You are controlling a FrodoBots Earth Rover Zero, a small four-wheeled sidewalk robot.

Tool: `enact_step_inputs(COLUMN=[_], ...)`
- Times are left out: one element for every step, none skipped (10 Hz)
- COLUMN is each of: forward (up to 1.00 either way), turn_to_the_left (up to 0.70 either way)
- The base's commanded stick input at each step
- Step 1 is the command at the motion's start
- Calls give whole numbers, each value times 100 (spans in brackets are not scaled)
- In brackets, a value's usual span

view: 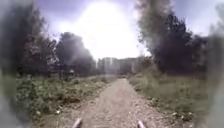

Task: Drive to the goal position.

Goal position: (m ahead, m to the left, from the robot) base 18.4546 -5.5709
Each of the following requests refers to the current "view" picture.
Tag distant pale buildings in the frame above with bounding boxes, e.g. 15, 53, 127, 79
96, 56, 143, 76

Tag pale gravel path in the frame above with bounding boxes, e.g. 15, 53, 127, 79
49, 77, 174, 128

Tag weedy grass verge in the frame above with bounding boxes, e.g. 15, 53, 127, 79
127, 68, 214, 124
0, 73, 118, 126

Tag group of dark trees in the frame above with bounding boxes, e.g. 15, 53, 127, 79
134, 0, 224, 76
0, 3, 98, 78

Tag robot's own part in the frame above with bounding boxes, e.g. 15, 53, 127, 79
136, 119, 147, 128
71, 117, 83, 128

